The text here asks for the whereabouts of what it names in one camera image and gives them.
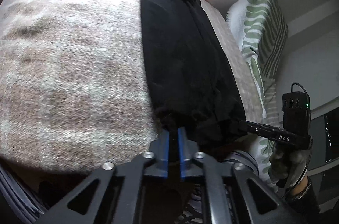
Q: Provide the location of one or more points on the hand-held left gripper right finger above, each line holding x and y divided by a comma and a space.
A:
182, 152

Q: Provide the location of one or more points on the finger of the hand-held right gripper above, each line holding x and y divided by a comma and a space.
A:
251, 127

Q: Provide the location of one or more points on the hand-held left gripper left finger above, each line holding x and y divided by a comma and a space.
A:
165, 145

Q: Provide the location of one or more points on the black garment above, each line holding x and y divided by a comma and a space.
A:
182, 59

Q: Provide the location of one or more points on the person's right hand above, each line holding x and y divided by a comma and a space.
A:
288, 165

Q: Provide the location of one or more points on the dark glossy furniture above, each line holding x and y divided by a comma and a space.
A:
327, 139

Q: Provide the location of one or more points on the beige dotted bedsheet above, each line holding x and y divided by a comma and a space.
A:
230, 59

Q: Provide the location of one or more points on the person's striped clothing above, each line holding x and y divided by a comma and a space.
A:
16, 192

